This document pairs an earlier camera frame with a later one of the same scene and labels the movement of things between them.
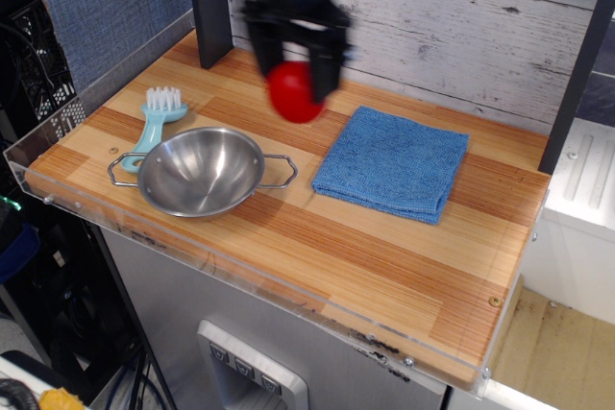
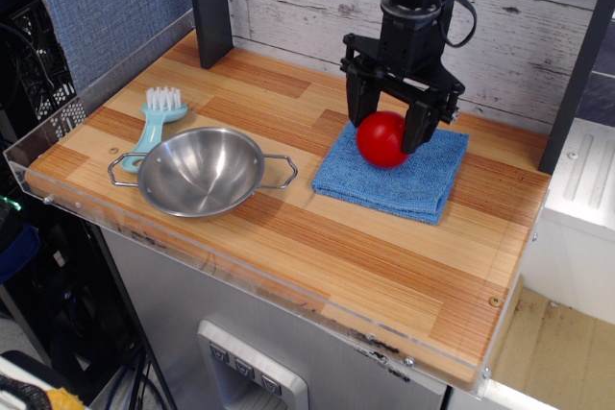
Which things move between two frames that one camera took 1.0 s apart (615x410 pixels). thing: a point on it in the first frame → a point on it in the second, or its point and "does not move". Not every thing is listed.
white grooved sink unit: (572, 258) does not move
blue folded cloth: (391, 165) does not move
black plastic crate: (36, 82) does not move
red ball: (291, 87) → (380, 139)
